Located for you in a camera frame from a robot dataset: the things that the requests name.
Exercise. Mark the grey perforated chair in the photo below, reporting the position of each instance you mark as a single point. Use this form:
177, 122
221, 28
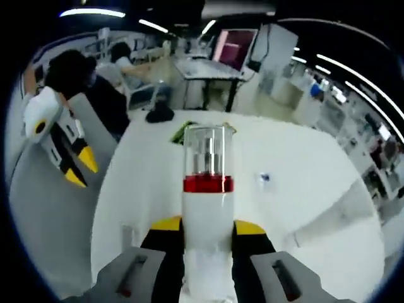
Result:
47, 227

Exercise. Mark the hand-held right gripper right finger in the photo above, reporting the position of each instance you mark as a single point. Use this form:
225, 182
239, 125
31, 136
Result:
252, 262

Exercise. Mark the white desk black legs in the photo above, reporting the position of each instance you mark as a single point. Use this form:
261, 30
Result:
208, 71

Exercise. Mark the long ceiling light strip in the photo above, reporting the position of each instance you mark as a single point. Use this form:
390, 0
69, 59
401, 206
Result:
375, 104
363, 75

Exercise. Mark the black rounded object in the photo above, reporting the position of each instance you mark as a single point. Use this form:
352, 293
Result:
159, 113

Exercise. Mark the small dark object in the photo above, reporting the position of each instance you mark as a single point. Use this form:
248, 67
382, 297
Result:
264, 177

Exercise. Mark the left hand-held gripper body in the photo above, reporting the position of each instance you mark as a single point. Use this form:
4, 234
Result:
41, 110

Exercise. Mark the green printed packet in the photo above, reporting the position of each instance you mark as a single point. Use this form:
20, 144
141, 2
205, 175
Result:
180, 134

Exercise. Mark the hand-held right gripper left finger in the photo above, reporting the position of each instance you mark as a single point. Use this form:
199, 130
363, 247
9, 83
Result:
164, 262

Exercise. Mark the maroon screen monitor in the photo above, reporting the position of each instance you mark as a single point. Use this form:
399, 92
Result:
233, 49

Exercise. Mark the red collar skincare pump bottle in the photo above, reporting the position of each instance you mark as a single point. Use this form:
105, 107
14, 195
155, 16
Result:
208, 214

